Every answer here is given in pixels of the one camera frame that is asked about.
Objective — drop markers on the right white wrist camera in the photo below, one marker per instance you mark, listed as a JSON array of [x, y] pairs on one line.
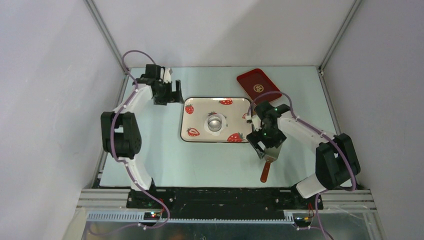
[[255, 121]]

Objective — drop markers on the strawberry print tray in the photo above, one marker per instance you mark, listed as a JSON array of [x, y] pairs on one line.
[[197, 109]]

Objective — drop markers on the white dough piece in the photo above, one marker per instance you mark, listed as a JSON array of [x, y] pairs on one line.
[[215, 124]]

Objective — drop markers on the aluminium frame rail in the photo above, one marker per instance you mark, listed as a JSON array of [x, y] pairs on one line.
[[107, 204]]

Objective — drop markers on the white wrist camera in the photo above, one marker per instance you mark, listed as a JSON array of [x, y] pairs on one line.
[[255, 121], [167, 75]]

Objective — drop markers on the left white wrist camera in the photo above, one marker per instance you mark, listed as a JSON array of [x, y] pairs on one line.
[[167, 75]]

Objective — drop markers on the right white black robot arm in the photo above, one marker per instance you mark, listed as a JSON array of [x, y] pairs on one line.
[[336, 161]]

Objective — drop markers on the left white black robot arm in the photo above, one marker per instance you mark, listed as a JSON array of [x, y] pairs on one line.
[[120, 132]]

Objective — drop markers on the metal spatula red handle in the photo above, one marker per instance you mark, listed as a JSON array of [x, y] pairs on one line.
[[270, 156]]

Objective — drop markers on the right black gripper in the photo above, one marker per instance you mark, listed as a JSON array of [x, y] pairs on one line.
[[256, 137]]

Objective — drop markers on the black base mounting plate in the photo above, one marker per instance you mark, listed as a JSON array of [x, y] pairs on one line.
[[222, 203]]

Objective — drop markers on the red lacquer tray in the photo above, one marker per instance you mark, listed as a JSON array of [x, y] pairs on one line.
[[258, 86]]

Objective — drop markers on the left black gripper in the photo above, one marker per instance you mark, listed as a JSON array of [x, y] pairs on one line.
[[172, 96]]

